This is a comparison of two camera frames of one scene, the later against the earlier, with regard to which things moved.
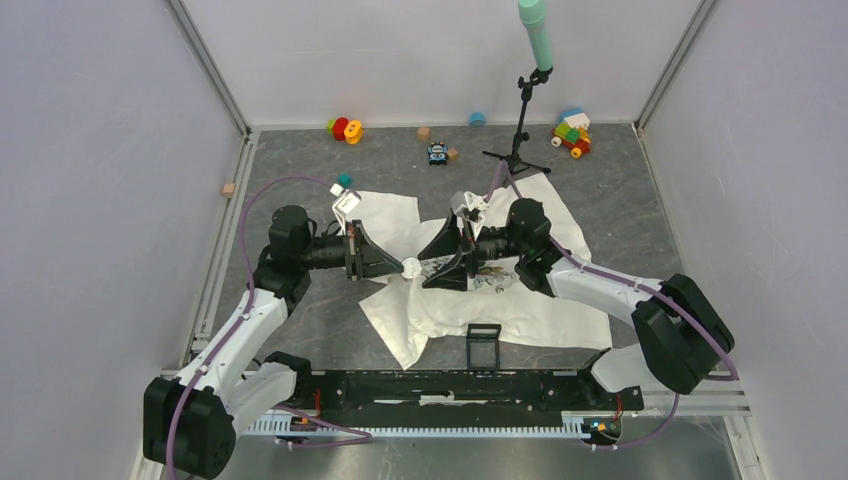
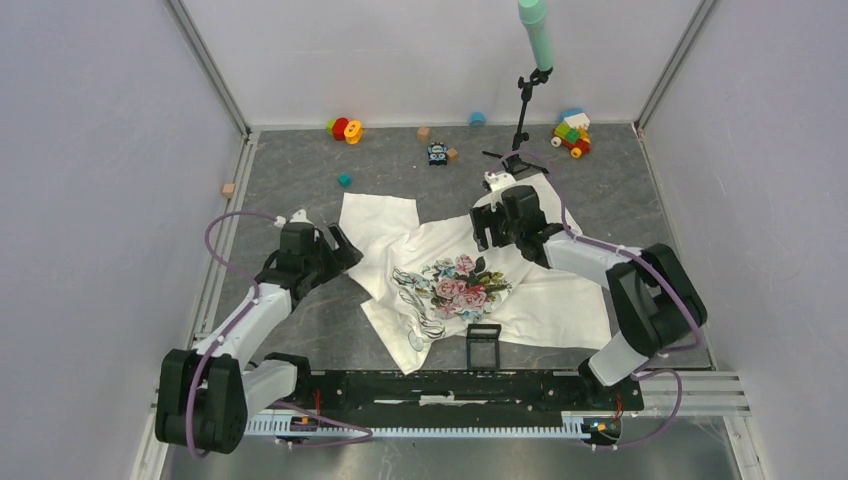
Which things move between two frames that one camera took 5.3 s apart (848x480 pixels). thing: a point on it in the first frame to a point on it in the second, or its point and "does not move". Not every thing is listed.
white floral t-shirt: [409, 315] does not move
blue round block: [477, 119] does not move
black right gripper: [454, 276] to [483, 217]
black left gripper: [369, 259] to [345, 257]
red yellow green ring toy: [343, 129] does not move
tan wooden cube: [423, 134] does not move
